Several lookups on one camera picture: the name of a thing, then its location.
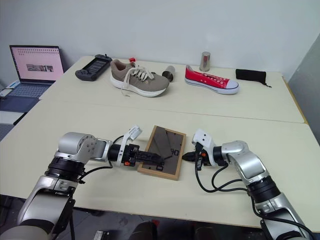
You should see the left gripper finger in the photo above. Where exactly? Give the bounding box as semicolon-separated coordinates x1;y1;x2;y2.
138;157;165;167
138;150;166;162

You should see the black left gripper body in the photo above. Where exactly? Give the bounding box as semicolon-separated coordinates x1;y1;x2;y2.
122;143;141;168

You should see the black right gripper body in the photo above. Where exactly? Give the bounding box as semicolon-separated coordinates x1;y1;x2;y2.
194;142;210;171

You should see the wooden picture frame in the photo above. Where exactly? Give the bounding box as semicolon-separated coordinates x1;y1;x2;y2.
137;125;187;181

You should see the upright steel cup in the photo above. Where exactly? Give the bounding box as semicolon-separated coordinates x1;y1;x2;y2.
199;51;211;73

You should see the dark rounded shape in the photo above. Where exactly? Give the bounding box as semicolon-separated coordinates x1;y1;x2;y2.
129;220;159;240

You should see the beige sneaker with laces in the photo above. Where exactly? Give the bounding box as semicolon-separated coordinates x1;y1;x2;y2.
109;59;171;99

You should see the red canvas sneaker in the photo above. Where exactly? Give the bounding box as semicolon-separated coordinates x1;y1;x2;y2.
184;64;240;95

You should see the steel cup lying down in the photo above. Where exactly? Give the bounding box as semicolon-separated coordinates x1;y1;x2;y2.
161;65;177;83

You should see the black handheld game console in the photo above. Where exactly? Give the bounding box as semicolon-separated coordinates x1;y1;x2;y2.
74;53;113;82

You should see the black fabric pouch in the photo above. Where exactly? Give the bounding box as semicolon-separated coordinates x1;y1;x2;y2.
235;68;273;88

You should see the grey partition panel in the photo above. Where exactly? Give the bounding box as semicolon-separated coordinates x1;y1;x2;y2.
284;32;320;148

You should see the white flat box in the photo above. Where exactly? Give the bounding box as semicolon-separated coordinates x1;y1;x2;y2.
0;110;27;126

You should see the open laptop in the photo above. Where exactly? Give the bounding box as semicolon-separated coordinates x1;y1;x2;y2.
0;44;65;112

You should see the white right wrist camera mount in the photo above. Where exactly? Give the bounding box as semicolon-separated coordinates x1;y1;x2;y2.
191;128;219;167

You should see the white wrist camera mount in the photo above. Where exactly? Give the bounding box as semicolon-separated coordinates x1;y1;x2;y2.
115;124;145;169
191;128;219;167

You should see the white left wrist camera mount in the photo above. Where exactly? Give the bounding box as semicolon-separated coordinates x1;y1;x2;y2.
115;124;145;169

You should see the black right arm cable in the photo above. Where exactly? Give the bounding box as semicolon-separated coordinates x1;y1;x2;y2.
194;161;315;240

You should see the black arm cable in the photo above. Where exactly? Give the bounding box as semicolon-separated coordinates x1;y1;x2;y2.
194;161;315;240
76;134;126;186

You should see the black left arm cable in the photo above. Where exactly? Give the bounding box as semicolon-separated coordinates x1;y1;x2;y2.
76;134;126;186

